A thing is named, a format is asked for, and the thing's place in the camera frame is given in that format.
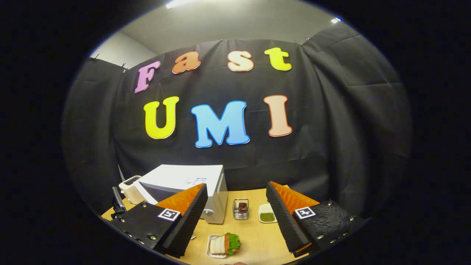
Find black backdrop cloth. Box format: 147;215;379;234
62;22;412;218

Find metal mesh basket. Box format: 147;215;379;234
233;198;249;220

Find white microwave oven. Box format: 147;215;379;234
134;164;229;224

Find white toaster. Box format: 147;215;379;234
118;175;145;205

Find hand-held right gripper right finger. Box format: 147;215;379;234
266;180;365;258

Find sandwich with lettuce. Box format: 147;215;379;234
210;233;242;255

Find white divided bean dish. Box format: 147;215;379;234
258;203;277;223

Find small white tray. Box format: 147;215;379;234
206;234;236;259

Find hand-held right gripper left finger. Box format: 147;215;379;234
110;183;209;258

